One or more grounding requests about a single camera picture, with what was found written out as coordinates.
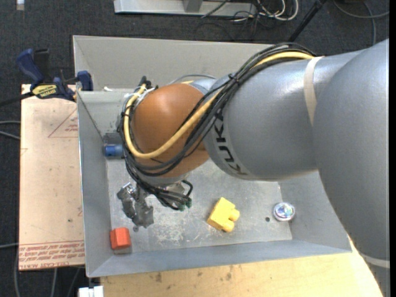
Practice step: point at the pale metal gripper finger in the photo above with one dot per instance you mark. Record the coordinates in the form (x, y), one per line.
(127, 200)
(144, 216)

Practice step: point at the red block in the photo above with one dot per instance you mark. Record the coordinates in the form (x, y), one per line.
(120, 237)

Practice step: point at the grey metal bin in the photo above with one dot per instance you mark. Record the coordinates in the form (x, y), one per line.
(185, 227)

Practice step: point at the blue cylinder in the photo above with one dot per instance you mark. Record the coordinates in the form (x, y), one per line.
(113, 150)

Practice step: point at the yellow toy brick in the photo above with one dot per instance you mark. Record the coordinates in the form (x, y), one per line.
(221, 216)

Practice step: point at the brown cardboard board, red print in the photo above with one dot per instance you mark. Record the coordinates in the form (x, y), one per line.
(49, 178)

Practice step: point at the shiny round glass piece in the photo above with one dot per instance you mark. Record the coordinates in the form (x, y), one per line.
(283, 211)

